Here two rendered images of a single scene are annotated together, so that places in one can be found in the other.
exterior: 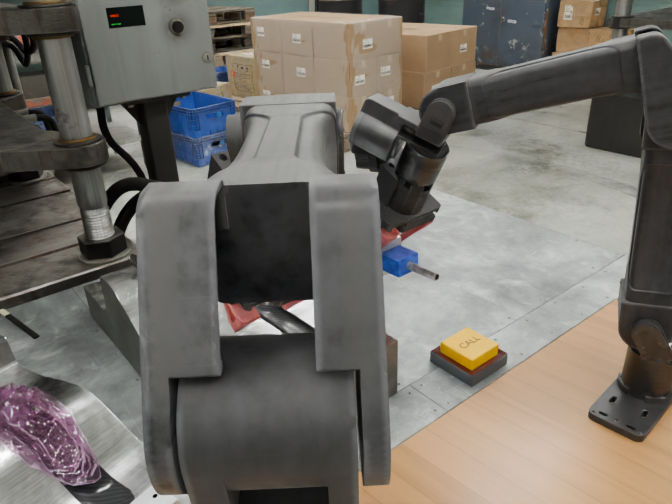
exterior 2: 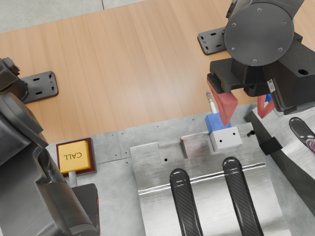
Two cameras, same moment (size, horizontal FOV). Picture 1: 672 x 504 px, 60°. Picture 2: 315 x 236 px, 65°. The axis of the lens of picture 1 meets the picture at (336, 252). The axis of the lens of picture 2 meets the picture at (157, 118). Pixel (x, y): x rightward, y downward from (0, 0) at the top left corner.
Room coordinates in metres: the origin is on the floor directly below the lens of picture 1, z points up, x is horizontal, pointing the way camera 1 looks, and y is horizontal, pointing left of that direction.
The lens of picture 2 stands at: (0.72, 0.00, 1.37)
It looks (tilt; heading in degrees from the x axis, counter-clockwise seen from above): 71 degrees down; 200
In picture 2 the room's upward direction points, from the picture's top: 6 degrees clockwise
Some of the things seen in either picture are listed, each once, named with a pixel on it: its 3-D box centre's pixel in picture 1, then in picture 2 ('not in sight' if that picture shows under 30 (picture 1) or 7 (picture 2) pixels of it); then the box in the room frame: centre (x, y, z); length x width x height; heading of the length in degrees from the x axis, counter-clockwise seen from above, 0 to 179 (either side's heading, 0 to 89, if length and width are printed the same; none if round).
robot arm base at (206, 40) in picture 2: not in sight; (237, 28); (0.22, 0.03, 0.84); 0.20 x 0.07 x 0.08; 133
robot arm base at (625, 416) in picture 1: (649, 369); (8, 86); (0.62, -0.41, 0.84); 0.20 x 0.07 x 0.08; 133
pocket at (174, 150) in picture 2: not in sight; (171, 151); (0.61, 0.00, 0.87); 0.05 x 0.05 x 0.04; 38
